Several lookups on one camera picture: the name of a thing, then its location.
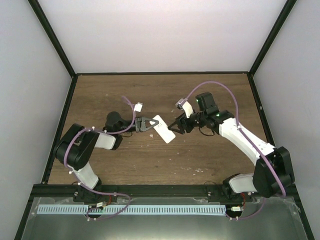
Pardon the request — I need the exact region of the metal front plate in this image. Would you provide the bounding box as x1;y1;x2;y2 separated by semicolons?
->
22;197;307;240

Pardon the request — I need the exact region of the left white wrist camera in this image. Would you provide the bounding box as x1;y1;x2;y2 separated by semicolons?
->
134;102;143;113

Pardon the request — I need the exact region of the black aluminium frame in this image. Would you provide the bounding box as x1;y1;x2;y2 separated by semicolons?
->
14;0;314;240

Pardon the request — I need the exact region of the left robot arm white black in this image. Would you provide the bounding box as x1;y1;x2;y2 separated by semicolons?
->
53;111;160;202

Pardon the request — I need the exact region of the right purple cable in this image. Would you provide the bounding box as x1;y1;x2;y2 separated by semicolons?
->
182;80;287;222

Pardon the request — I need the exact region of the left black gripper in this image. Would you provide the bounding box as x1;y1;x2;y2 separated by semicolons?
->
116;116;159;134

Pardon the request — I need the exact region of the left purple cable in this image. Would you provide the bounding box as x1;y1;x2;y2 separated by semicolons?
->
62;95;132;222

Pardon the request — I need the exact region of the purple cable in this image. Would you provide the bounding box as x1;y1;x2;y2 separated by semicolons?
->
182;80;287;222
62;95;132;222

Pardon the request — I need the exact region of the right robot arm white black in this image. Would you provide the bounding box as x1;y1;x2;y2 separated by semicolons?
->
168;92;295;202

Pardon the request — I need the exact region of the white remote control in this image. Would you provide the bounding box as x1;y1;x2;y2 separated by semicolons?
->
152;115;176;144

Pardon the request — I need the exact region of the light blue slotted cable duct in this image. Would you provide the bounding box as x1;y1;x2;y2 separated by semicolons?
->
36;204;226;216

